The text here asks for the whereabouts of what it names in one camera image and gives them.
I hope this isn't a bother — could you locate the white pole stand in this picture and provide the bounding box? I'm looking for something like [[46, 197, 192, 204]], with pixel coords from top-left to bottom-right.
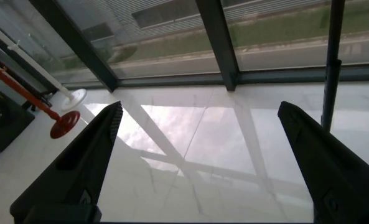
[[0, 17, 88, 112]]

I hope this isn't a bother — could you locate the red pole stand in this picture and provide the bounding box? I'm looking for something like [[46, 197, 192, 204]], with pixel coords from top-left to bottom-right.
[[0, 60, 81, 140]]

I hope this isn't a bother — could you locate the black box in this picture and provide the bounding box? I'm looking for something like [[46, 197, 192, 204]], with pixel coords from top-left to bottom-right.
[[0, 84, 35, 153]]

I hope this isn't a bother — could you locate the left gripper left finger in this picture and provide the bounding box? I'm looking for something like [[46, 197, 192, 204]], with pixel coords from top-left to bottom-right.
[[9, 101, 124, 223]]

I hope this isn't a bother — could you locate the window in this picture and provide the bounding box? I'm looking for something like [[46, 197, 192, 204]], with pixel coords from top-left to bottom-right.
[[0, 0, 369, 93]]

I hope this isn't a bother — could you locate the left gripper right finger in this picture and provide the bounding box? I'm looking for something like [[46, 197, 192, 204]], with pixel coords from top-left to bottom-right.
[[277, 101, 369, 224]]

